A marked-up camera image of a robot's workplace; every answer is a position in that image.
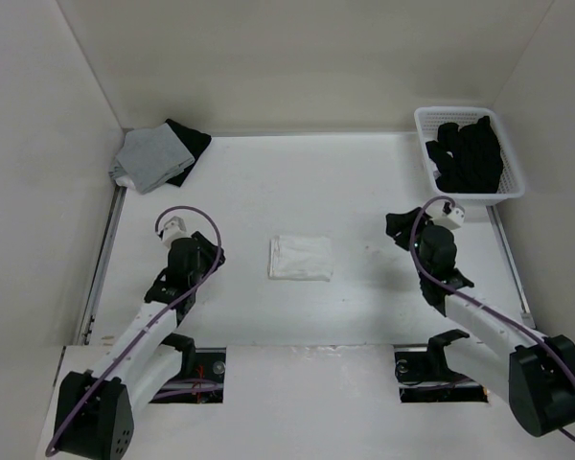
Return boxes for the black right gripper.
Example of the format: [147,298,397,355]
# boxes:
[385,207,436,279]

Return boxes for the white tank top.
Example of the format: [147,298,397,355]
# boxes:
[268,235,334,282]

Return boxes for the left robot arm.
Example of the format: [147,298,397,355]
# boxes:
[45,230,225,459]

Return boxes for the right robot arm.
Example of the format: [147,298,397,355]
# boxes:
[385,203,575,437]

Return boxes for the black tank tops in basket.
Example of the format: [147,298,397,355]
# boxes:
[425,116,504,194]

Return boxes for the folded grey tank top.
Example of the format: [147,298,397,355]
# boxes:
[108,123,195,195]

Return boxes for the folded black tank top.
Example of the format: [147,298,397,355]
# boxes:
[165,119,212,187]

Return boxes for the white plastic basket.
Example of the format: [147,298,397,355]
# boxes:
[414,106,525,206]

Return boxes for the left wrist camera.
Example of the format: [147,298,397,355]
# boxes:
[158,217,189,249]

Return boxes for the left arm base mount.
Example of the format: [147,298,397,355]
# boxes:
[151,348,227,404]

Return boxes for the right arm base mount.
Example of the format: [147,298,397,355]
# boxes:
[394,330,488,403]

